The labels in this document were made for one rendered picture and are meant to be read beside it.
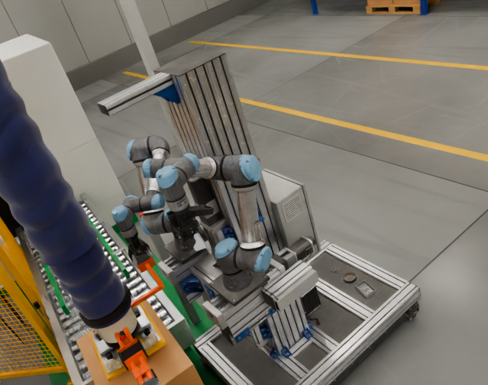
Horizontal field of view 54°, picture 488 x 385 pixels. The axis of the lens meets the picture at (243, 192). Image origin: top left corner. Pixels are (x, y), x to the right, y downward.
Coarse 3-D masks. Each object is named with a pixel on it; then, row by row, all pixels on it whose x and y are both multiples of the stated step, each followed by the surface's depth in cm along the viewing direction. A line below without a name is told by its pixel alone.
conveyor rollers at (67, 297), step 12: (84, 204) 462; (108, 240) 397; (36, 252) 414; (120, 252) 376; (120, 276) 351; (132, 276) 346; (48, 288) 364; (60, 288) 359; (132, 288) 338; (144, 288) 333; (156, 300) 319; (60, 312) 336; (72, 312) 331; (72, 324) 323; (84, 324) 318; (168, 324) 297; (72, 336) 310; (72, 348) 300
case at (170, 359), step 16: (144, 304) 254; (160, 320) 241; (160, 352) 223; (176, 352) 220; (96, 368) 226; (160, 368) 215; (176, 368) 212; (192, 368) 213; (96, 384) 217; (112, 384) 215; (128, 384) 212; (176, 384) 211; (192, 384) 216
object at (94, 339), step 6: (90, 336) 232; (96, 336) 230; (96, 342) 226; (96, 348) 224; (114, 348) 220; (96, 354) 221; (108, 354) 214; (114, 354) 216; (102, 360) 216; (102, 366) 213; (108, 372) 209; (114, 372) 209; (120, 372) 209; (108, 378) 207
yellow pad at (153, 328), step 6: (138, 306) 239; (138, 312) 232; (144, 312) 235; (150, 318) 231; (150, 324) 226; (144, 330) 220; (150, 330) 223; (156, 330) 223; (138, 336) 223; (144, 336) 221; (162, 336) 218; (162, 342) 215; (150, 348) 214; (156, 348) 214
